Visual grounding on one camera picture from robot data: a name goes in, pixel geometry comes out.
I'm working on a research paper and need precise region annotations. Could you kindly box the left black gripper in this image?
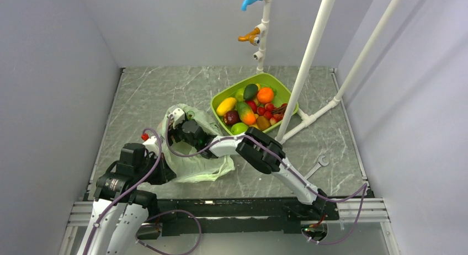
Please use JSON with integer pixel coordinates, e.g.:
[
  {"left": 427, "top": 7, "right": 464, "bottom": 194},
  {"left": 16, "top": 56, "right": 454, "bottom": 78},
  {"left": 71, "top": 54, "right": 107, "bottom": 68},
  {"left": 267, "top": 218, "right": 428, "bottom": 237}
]
[{"left": 135, "top": 152, "right": 177, "bottom": 184}]

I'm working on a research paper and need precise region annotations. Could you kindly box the light green plastic bag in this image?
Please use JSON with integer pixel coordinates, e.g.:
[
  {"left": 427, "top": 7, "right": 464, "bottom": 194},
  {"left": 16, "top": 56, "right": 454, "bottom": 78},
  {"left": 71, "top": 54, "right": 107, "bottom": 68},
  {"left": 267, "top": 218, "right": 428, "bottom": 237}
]
[{"left": 157, "top": 103, "right": 235, "bottom": 183}]

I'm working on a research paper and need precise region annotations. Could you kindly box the dark green avocado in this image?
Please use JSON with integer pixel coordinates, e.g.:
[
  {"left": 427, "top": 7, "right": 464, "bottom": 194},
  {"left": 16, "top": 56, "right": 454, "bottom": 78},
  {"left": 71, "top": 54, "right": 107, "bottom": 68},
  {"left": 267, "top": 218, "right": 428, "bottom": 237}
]
[{"left": 243, "top": 84, "right": 259, "bottom": 100}]

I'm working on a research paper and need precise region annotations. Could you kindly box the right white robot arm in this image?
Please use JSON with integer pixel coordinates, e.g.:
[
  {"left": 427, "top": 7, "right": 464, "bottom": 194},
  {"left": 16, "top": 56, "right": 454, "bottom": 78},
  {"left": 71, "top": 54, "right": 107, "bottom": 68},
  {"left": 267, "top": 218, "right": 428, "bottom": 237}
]
[{"left": 165, "top": 119, "right": 327, "bottom": 219}]

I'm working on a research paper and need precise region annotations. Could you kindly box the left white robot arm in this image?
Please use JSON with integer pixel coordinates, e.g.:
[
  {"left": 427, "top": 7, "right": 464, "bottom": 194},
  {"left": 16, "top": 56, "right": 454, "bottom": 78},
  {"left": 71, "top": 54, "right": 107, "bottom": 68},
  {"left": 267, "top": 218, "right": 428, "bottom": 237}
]
[{"left": 77, "top": 139, "right": 176, "bottom": 254}]

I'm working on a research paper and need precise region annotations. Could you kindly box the dark purple mangosteen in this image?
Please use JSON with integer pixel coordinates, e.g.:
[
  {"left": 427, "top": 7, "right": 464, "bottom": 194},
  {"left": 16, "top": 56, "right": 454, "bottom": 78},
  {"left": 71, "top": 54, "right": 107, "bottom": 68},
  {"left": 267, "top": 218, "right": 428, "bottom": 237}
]
[{"left": 223, "top": 110, "right": 241, "bottom": 126}]

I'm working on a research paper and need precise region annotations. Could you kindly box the yellow mango left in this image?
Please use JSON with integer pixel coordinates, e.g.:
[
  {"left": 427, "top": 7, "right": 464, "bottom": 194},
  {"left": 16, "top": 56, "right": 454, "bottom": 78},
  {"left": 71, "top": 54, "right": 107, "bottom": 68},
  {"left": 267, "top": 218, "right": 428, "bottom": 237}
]
[{"left": 215, "top": 97, "right": 237, "bottom": 116}]

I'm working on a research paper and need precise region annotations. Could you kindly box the green apple in basket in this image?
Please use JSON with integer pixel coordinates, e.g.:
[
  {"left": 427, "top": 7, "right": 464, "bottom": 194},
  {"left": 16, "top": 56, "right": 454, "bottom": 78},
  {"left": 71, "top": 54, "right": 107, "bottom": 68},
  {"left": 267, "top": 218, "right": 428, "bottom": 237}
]
[{"left": 235, "top": 88, "right": 245, "bottom": 102}]

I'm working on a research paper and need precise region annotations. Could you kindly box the red apple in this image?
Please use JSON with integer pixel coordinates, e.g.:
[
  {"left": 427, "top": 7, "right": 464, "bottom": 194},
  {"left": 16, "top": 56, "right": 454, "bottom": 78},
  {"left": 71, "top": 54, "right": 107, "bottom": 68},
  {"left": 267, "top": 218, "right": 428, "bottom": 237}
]
[{"left": 245, "top": 100, "right": 257, "bottom": 114}]

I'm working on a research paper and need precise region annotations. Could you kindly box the brown kiwi fruit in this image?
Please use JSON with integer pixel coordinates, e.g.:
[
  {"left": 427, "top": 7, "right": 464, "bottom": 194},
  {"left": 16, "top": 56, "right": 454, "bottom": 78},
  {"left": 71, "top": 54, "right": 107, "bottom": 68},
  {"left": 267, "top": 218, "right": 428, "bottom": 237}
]
[{"left": 256, "top": 116, "right": 271, "bottom": 131}]

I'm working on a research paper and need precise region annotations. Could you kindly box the green plastic basket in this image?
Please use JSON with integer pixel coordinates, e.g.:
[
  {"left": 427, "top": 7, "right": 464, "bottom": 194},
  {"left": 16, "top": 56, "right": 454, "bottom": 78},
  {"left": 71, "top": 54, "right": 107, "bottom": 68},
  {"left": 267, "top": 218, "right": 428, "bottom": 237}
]
[{"left": 211, "top": 73, "right": 291, "bottom": 135}]

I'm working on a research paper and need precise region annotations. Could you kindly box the orange fruit in basket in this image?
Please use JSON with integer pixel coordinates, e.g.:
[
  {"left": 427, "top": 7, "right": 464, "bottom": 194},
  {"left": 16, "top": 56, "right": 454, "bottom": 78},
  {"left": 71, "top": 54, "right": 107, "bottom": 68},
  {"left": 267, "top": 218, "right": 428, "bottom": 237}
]
[{"left": 257, "top": 87, "right": 275, "bottom": 104}]

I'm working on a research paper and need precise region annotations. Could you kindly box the white pipe with faucets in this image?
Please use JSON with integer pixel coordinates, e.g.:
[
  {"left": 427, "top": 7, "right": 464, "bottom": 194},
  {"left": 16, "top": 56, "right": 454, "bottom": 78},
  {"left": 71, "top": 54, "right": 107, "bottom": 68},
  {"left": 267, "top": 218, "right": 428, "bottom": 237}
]
[{"left": 253, "top": 0, "right": 272, "bottom": 73}]

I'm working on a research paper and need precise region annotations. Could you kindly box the orange faucet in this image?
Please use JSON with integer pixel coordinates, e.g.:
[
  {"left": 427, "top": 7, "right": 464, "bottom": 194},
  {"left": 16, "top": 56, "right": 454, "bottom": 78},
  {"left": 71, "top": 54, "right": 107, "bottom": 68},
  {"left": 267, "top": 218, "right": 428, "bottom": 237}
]
[{"left": 237, "top": 28, "right": 260, "bottom": 46}]

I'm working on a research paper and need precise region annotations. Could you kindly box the silver wrench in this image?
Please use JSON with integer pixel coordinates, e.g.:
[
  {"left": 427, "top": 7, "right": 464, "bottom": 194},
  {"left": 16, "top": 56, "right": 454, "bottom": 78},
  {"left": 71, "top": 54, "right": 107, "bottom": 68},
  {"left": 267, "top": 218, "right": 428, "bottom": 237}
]
[{"left": 305, "top": 155, "right": 329, "bottom": 179}]

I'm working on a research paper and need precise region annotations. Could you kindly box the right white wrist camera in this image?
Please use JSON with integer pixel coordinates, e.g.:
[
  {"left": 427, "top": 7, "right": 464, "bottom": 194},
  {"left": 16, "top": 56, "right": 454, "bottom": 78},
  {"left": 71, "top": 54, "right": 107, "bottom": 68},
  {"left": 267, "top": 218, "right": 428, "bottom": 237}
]
[{"left": 168, "top": 107, "right": 185, "bottom": 129}]

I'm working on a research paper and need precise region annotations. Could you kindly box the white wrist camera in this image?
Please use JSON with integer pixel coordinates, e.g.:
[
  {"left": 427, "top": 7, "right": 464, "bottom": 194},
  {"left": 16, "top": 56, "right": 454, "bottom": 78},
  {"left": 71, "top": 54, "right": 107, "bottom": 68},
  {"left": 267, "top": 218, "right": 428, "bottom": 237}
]
[
  {"left": 168, "top": 107, "right": 185, "bottom": 129},
  {"left": 141, "top": 133, "right": 163, "bottom": 159}
]

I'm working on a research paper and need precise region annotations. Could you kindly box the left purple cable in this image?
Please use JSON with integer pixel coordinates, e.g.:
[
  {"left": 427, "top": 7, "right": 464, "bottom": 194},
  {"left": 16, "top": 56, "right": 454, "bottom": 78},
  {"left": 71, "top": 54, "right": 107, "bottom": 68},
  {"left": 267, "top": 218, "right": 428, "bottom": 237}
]
[{"left": 82, "top": 128, "right": 164, "bottom": 255}]

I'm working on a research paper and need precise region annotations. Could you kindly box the purple cable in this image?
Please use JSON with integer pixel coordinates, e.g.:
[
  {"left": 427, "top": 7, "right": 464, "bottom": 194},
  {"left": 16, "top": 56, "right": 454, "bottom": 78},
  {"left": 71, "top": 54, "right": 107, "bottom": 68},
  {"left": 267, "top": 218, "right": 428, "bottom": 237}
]
[
  {"left": 82, "top": 128, "right": 164, "bottom": 255},
  {"left": 165, "top": 114, "right": 369, "bottom": 204}
]

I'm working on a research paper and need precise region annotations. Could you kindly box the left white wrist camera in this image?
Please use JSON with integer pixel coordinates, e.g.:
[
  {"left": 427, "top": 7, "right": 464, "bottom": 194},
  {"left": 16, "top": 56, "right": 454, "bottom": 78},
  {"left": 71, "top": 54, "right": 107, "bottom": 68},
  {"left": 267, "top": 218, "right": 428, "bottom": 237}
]
[{"left": 141, "top": 133, "right": 163, "bottom": 159}]

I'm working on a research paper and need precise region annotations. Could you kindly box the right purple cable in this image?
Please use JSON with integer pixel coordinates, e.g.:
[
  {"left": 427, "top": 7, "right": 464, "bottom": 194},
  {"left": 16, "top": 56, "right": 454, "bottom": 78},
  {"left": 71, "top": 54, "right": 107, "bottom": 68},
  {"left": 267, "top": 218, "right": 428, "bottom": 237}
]
[{"left": 165, "top": 114, "right": 369, "bottom": 204}]

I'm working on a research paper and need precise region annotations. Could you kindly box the white pvc pipe frame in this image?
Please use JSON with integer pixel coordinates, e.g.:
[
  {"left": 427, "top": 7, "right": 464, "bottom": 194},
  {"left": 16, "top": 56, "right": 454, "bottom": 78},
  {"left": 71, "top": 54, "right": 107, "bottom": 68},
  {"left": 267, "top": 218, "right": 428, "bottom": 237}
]
[{"left": 276, "top": 0, "right": 402, "bottom": 144}]

